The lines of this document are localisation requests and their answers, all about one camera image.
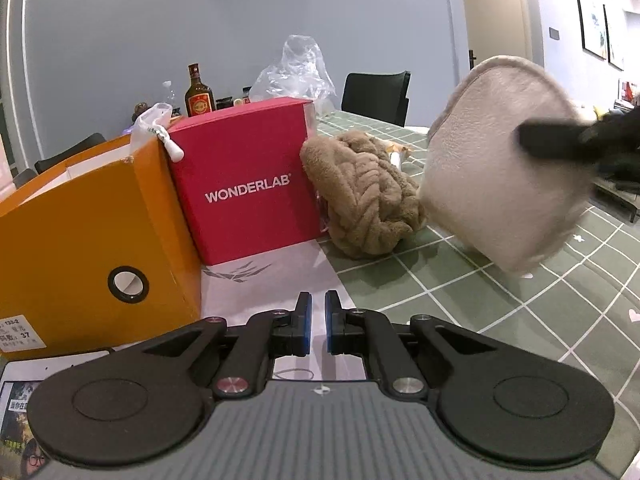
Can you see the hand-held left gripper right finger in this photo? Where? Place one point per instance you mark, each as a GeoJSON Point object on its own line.
{"type": "Point", "coordinates": [330, 321]}

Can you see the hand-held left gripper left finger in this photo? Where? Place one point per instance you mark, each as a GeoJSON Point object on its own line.
{"type": "Point", "coordinates": [305, 321]}

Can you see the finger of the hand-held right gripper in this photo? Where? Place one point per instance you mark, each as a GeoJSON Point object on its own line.
{"type": "Point", "coordinates": [555, 139]}

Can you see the beige plush slipper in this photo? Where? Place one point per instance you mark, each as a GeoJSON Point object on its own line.
{"type": "Point", "coordinates": [495, 190]}

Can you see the brown plush slipper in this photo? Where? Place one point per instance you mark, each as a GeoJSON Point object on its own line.
{"type": "Point", "coordinates": [365, 195]}

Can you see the orange cardboard box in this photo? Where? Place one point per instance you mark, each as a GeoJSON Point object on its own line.
{"type": "Point", "coordinates": [75, 230]}

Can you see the translucent white bag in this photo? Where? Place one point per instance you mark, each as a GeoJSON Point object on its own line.
{"type": "Point", "coordinates": [152, 122]}

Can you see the rubber band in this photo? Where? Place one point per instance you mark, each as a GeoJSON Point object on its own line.
{"type": "Point", "coordinates": [295, 371]}

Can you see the white paper mat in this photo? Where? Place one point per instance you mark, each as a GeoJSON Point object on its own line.
{"type": "Point", "coordinates": [270, 275]}

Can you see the small framed picture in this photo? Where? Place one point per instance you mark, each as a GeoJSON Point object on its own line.
{"type": "Point", "coordinates": [615, 37]}

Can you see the large framed picture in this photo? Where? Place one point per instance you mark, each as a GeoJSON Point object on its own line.
{"type": "Point", "coordinates": [592, 20]}

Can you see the cream door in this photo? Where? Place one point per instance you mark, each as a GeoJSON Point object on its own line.
{"type": "Point", "coordinates": [492, 15]}

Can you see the green checked tablecloth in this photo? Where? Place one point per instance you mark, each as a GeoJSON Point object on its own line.
{"type": "Point", "coordinates": [500, 320]}

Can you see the red cardboard box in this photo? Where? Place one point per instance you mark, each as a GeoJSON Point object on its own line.
{"type": "Point", "coordinates": [240, 160]}

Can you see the black chair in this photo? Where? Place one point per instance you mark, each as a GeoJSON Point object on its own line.
{"type": "Point", "coordinates": [372, 97]}

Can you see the brown liquor bottle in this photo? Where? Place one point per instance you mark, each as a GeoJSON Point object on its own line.
{"type": "Point", "coordinates": [199, 97]}

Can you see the clear plastic bag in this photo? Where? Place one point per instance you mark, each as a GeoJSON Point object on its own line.
{"type": "Point", "coordinates": [295, 72]}

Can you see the clear plastic bottle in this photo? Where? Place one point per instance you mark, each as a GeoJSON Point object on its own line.
{"type": "Point", "coordinates": [171, 95]}

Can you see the small brown figurine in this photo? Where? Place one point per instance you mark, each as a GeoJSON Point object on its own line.
{"type": "Point", "coordinates": [141, 112]}

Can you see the dark grey chair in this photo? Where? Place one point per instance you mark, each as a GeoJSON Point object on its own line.
{"type": "Point", "coordinates": [70, 152]}

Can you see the printed magazine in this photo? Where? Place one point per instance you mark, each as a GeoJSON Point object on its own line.
{"type": "Point", "coordinates": [20, 410]}

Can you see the dark wall switch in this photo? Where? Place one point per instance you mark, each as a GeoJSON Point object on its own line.
{"type": "Point", "coordinates": [554, 33]}

